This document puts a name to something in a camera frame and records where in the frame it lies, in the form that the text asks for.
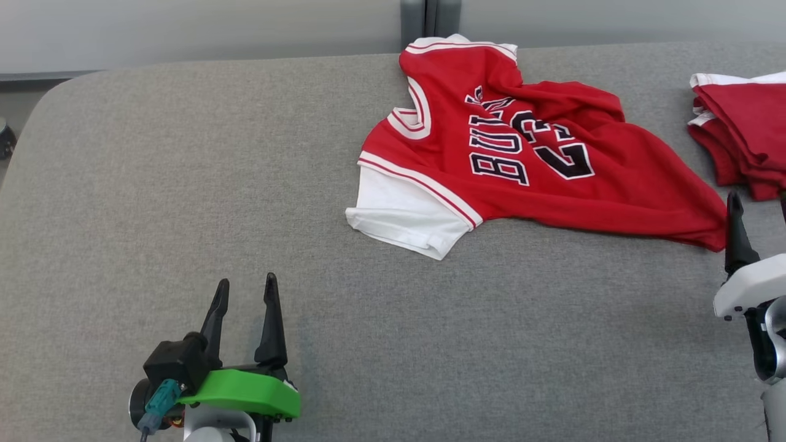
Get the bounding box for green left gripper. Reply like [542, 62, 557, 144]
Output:
[178, 273, 302, 422]

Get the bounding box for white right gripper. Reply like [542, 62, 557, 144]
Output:
[714, 190, 786, 320]

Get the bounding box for red Bulls 23 shorts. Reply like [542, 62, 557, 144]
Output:
[688, 71, 786, 202]

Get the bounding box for red jersey with white sleeves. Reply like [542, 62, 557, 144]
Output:
[345, 34, 729, 261]

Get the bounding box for black caster foot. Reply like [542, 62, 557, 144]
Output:
[0, 117, 18, 161]

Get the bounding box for dark grey baseboard strip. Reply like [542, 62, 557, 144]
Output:
[0, 70, 104, 84]

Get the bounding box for left camera cable teal plug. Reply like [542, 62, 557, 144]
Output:
[136, 379, 184, 442]

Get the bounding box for grey partition frame post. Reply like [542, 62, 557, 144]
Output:
[400, 0, 430, 47]
[430, 0, 462, 39]

